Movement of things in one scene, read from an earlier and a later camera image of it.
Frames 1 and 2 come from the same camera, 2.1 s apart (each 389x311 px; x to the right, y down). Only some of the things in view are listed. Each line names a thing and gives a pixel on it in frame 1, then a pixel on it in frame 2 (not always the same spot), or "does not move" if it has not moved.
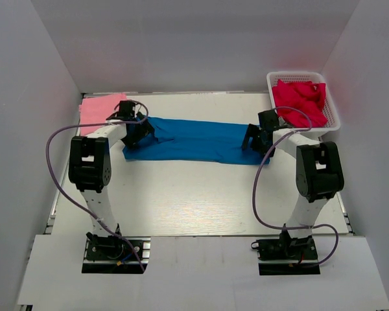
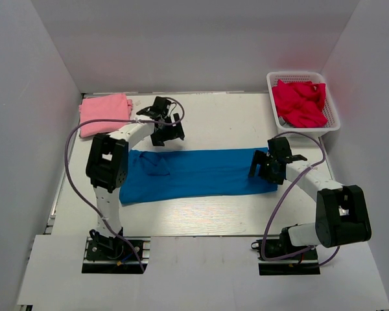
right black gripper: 257,139 to 263,166
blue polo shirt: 177,140 to 165,173
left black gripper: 142,128 to 168,130
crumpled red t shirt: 306,96 does not move
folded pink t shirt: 96,110 does not move
